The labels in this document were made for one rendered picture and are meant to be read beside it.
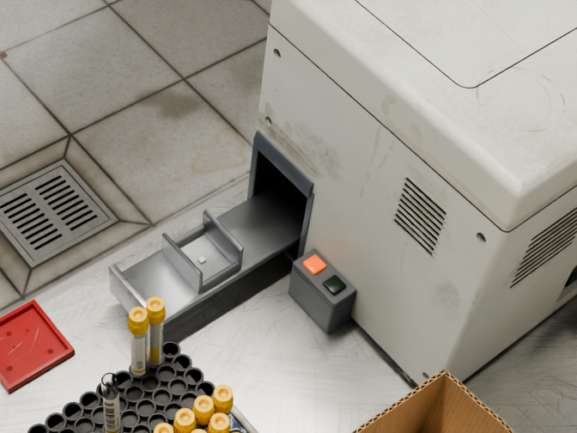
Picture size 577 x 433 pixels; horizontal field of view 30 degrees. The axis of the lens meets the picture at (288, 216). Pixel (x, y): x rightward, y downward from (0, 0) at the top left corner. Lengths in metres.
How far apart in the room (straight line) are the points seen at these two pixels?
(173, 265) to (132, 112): 1.41
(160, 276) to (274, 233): 0.12
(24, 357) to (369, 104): 0.39
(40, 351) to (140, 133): 1.39
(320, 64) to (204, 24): 1.74
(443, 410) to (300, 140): 0.26
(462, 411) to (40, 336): 0.39
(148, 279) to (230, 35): 1.64
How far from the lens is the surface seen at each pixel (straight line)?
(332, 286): 0.98
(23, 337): 1.01
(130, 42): 2.55
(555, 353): 1.06
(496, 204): 0.78
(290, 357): 1.00
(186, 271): 0.98
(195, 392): 0.95
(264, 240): 1.02
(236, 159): 2.31
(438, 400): 0.87
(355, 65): 0.83
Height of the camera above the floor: 1.73
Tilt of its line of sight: 51 degrees down
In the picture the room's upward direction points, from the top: 9 degrees clockwise
